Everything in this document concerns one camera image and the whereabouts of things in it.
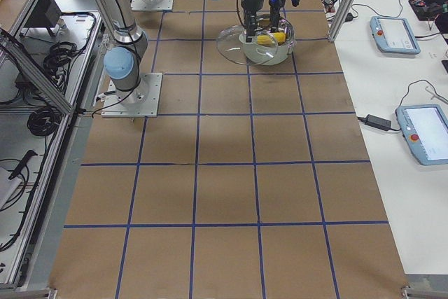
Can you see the far blue teach pendant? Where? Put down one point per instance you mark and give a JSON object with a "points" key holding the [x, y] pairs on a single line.
{"points": [[394, 35]]}

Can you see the black monitor on shelf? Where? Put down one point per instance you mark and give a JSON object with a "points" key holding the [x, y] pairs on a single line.
{"points": [[45, 14]]}

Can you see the glass pot lid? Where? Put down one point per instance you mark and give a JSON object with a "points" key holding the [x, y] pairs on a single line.
{"points": [[229, 45]]}

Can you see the yellow corn cob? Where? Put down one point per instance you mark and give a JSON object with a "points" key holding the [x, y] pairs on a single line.
{"points": [[271, 39]]}

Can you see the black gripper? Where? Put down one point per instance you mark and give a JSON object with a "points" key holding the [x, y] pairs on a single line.
{"points": [[250, 2], [274, 10]]}

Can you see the white cooking pot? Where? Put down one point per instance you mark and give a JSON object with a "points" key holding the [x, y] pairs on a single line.
{"points": [[271, 48]]}

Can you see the black power adapter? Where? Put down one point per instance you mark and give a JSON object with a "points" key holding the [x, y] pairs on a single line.
{"points": [[377, 122]]}

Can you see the near blue teach pendant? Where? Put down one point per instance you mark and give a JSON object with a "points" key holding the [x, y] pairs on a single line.
{"points": [[424, 128]]}

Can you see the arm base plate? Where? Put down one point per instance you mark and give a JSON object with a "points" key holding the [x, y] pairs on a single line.
{"points": [[143, 102], [151, 5]]}

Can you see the blue teach pendant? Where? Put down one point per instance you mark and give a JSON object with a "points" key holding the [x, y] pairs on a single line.
{"points": [[424, 128], [394, 35]]}

